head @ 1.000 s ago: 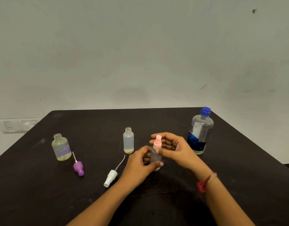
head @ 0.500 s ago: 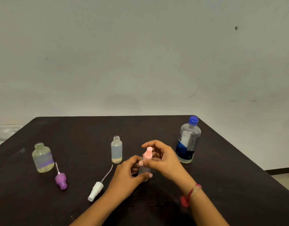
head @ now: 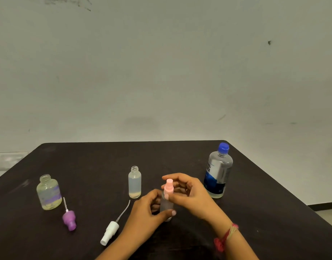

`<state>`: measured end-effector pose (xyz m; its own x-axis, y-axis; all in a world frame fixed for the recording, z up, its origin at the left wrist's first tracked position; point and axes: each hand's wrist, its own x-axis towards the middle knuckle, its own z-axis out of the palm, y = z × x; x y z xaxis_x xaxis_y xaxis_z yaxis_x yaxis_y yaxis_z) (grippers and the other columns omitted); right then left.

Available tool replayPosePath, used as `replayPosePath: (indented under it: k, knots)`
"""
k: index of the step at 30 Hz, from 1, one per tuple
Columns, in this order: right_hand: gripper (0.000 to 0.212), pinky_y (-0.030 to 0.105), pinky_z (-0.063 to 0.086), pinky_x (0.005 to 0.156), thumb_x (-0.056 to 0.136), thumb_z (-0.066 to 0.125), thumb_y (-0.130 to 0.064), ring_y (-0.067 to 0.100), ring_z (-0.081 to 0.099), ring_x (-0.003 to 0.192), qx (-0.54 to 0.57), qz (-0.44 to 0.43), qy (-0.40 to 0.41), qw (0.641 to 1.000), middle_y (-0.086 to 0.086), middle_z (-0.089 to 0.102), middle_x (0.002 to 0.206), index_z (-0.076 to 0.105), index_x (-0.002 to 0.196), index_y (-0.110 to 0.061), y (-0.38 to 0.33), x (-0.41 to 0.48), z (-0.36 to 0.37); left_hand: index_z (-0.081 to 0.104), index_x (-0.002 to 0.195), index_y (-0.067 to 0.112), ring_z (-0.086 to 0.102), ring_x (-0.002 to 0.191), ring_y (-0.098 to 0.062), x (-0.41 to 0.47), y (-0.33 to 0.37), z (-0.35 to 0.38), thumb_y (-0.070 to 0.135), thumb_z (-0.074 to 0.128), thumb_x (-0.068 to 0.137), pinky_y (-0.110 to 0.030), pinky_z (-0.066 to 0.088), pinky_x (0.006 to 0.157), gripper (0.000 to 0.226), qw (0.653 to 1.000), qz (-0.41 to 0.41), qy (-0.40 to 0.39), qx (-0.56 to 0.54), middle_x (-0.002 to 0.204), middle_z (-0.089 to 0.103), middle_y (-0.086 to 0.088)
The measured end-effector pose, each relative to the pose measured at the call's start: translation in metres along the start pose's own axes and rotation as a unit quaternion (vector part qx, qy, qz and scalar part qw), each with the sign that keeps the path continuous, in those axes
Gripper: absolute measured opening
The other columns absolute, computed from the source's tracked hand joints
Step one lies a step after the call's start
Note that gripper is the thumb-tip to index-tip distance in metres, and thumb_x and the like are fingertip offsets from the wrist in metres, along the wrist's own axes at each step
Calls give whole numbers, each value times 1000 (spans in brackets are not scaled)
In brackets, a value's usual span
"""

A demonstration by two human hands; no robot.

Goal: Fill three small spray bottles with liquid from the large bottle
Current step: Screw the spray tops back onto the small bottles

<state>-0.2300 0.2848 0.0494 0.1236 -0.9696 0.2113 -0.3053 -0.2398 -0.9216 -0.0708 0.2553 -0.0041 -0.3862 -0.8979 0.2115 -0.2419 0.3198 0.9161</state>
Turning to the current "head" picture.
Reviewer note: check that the person's left hand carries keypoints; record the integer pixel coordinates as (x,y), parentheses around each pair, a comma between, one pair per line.
(141,222)

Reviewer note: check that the person's right hand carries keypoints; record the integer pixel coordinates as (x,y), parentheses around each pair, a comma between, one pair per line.
(198,197)

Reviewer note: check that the small clear bottle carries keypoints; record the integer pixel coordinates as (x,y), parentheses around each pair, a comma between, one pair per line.
(166,205)
(134,184)

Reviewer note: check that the pink spray cap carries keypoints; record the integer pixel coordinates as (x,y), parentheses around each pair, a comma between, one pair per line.
(169,188)

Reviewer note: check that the red thread wristband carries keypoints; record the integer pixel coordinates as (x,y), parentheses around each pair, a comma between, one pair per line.
(220,243)

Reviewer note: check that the black skirting board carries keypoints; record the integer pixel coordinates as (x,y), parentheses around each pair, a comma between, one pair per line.
(324,206)

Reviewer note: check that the blue screw cap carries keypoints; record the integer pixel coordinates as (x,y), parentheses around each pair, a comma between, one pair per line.
(223,148)

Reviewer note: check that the purple spray cap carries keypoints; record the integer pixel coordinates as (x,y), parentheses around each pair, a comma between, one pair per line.
(69,219)

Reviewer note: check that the white wall socket panel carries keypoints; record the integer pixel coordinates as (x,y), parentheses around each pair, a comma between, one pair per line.
(8,161)

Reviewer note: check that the small round bottle purple print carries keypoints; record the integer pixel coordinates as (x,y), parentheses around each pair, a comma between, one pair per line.
(49,193)

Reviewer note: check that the large clear bottle blue label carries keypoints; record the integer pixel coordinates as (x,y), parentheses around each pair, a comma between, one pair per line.
(218,173)

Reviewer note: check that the white spray cap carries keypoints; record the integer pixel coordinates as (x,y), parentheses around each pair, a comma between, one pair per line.
(109,232)

